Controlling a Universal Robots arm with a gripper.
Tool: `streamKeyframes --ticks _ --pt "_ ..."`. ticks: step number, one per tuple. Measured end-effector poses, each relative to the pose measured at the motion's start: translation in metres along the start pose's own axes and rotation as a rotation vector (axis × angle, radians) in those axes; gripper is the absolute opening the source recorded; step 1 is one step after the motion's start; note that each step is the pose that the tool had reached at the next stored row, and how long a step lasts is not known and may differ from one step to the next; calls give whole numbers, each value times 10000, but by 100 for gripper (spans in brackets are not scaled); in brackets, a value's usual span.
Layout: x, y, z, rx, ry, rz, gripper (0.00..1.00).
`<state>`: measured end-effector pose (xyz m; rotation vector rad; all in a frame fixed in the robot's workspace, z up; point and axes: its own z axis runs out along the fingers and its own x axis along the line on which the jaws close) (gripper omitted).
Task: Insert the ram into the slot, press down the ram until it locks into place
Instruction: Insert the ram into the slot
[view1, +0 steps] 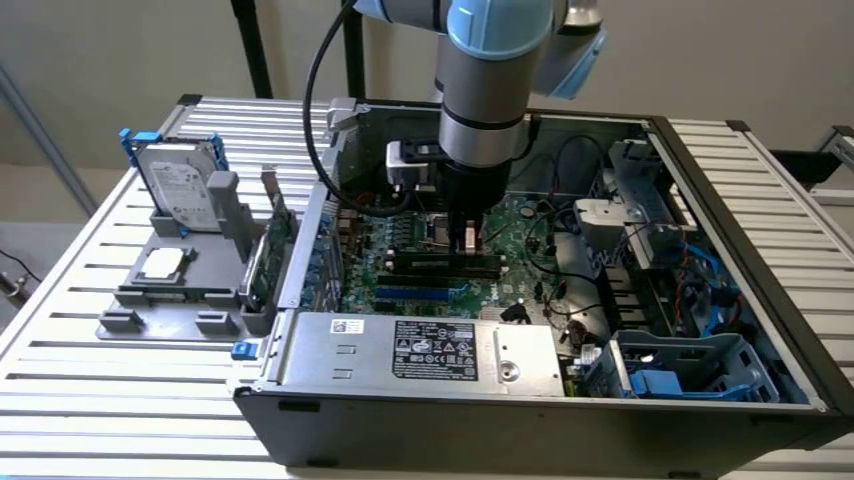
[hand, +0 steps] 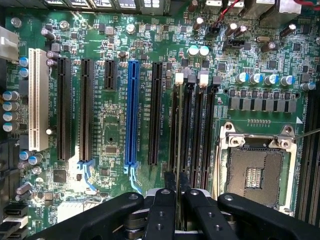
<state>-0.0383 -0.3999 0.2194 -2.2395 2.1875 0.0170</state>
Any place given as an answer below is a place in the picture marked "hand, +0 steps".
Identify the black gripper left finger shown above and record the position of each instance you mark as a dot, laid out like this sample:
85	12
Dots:
160	215

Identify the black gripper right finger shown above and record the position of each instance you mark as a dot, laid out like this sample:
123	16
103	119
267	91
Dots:
207	217

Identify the RAM slot with black latch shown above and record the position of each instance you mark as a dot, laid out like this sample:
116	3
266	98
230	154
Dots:
209	130
187	125

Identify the RAM slot with white latch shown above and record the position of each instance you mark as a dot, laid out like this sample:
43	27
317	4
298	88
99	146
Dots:
173	125
198	130

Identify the long black expansion slot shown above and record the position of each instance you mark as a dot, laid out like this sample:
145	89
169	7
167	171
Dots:
86	110
155	112
63	110

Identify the blue expansion slot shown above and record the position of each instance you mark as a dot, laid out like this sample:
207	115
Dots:
132	112

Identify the short black expansion slot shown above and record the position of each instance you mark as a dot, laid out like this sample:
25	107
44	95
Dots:
110	75

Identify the white PCI expansion slot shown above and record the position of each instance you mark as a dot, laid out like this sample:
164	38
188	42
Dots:
37	100

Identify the silver CPU socket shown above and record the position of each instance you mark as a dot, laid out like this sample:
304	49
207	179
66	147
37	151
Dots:
255	170

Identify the square black chip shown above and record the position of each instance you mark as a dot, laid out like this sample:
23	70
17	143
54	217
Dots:
59	176

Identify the green PC motherboard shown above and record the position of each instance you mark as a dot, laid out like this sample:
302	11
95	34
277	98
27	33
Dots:
112	117

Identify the thin metal locking lever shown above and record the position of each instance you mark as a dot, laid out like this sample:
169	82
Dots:
308	133

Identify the silver blue-topped capacitor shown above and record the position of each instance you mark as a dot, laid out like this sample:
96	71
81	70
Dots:
11	95
308	86
11	116
24	62
11	106
24	72
271	79
256	78
204	51
193	51
242	78
11	126
287	80

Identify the black SATA connector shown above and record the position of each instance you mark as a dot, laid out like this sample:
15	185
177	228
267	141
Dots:
16	210

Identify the white SATA connector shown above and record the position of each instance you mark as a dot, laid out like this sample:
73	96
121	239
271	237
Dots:
15	223

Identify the black fan connector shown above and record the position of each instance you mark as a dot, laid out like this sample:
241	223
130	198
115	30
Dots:
213	30

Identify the metal rear port block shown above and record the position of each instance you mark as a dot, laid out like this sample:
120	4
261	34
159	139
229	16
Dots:
280	12

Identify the white power connector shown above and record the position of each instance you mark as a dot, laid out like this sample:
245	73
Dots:
8	45

